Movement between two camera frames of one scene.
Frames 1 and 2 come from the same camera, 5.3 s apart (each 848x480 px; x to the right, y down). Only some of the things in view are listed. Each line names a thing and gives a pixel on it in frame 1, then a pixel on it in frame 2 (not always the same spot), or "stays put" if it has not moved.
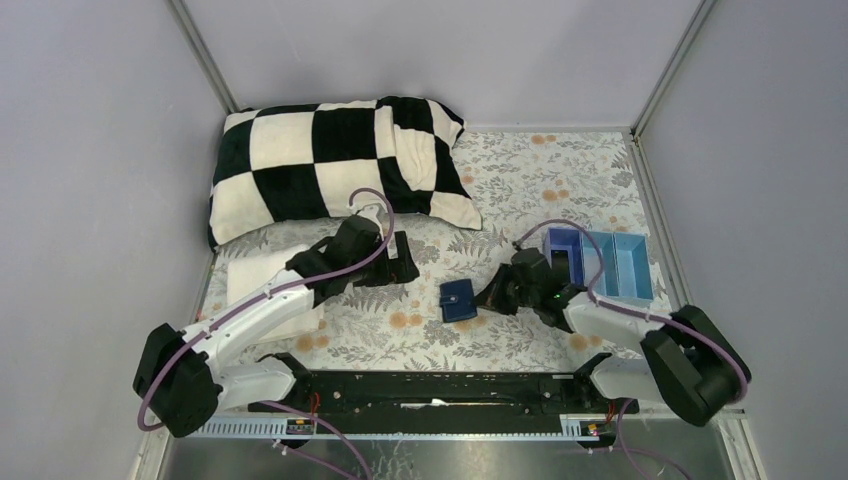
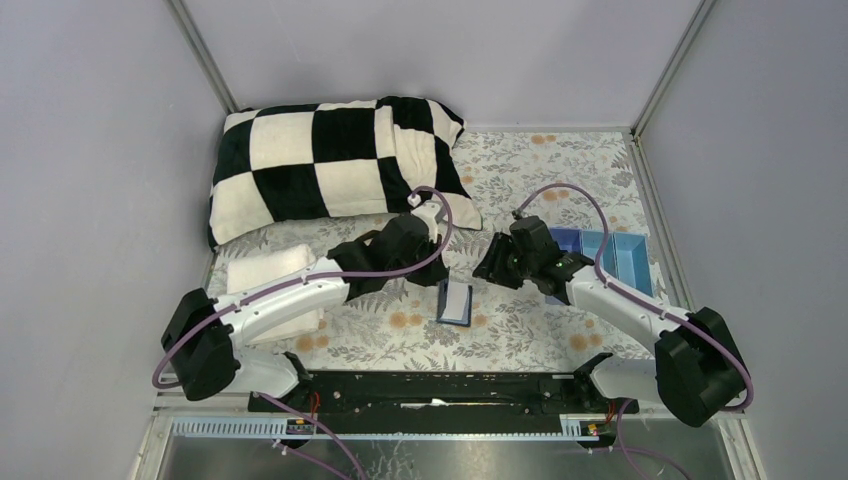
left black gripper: (389, 263) -> (429, 266)
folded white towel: (244, 274) stays put
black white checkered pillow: (287, 163) stays put
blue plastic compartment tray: (626, 275) stays put
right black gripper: (502, 291) -> (495, 263)
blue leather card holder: (457, 300) stays put
